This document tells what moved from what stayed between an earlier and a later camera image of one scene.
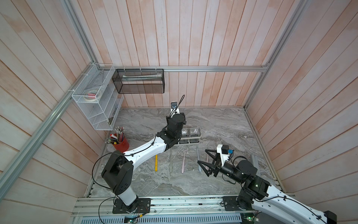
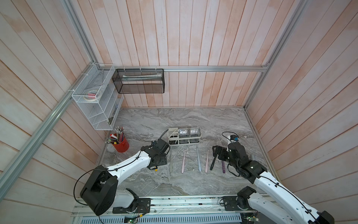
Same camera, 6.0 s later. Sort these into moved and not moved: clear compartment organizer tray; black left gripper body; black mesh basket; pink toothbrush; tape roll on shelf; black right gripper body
Moved: black left gripper body; black right gripper body
Not moved: tape roll on shelf; black mesh basket; pink toothbrush; clear compartment organizer tray
